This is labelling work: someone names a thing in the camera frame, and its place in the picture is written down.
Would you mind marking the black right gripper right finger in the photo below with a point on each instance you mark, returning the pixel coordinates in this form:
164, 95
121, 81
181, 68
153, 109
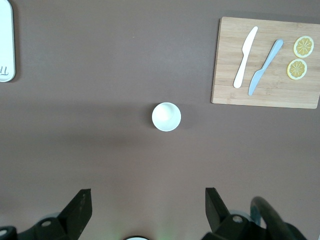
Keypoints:
217, 215

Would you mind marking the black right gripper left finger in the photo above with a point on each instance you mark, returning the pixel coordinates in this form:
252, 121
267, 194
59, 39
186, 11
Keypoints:
75, 215

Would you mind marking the white plastic cup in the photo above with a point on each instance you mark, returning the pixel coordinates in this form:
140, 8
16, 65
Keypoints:
166, 117

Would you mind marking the white tray with bear print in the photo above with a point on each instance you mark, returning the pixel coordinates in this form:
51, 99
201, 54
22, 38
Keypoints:
5, 42

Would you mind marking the wooden cutting board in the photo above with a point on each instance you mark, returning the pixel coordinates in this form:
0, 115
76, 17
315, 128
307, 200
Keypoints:
275, 90

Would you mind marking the grey-blue plastic knife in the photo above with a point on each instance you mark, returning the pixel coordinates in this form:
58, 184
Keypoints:
265, 66

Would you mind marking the white plastic knife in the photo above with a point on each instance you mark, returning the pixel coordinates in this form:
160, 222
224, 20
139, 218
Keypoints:
245, 55

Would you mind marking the yellow lemon slice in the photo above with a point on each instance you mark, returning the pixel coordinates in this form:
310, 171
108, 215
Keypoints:
297, 69
303, 46

